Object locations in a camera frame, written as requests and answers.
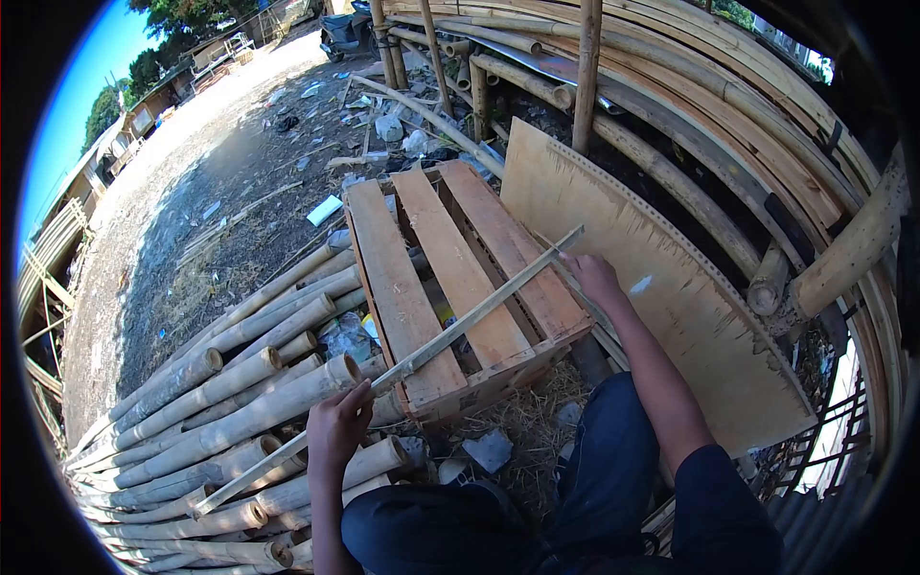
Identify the person's right fingers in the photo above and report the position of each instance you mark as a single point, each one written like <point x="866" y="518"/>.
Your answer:
<point x="575" y="263"/>

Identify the grey stone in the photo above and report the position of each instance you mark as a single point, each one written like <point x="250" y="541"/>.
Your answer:
<point x="489" y="450"/>

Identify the row of sheds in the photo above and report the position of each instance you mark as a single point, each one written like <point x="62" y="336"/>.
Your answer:
<point x="165" y="93"/>

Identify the white flat packet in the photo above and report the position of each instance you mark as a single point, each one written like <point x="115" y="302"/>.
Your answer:
<point x="325" y="210"/>

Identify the long bamboo pole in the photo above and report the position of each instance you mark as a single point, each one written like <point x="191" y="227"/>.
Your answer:
<point x="431" y="122"/>

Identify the pale round stone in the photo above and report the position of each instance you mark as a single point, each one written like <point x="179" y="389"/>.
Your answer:
<point x="452" y="471"/>

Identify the person's left fingers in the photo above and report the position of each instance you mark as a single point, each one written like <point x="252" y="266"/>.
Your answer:
<point x="362" y="402"/>

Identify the bamboo fence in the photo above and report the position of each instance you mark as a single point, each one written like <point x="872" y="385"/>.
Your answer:
<point x="52" y="287"/>

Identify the long split bamboo strip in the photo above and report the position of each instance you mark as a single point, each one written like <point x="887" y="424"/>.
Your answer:
<point x="460" y="323"/>

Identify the wooden slatted pallet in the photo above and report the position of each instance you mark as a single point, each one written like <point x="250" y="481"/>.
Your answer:
<point x="402" y="295"/>

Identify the plywood sheet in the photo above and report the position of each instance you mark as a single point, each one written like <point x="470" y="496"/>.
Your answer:
<point x="668" y="287"/>

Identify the person's right hand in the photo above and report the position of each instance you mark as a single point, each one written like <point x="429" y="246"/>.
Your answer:
<point x="598" y="279"/>

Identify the person's left hand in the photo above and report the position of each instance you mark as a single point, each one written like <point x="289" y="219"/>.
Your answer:
<point x="332" y="431"/>

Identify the thin bamboo strip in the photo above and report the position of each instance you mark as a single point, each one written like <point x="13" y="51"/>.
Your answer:
<point x="600" y="316"/>

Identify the stacked bamboo rack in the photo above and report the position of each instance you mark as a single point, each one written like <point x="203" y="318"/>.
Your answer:
<point x="719" y="122"/>

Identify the person's legs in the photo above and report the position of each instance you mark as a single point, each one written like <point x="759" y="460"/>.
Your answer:
<point x="611" y="460"/>

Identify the person's body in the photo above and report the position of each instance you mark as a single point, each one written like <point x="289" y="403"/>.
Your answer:
<point x="726" y="521"/>

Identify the parked motor scooter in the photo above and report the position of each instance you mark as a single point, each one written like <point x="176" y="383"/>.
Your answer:
<point x="346" y="32"/>

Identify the pile of cut bamboo poles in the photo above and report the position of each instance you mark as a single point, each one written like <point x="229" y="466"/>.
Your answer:
<point x="215" y="431"/>

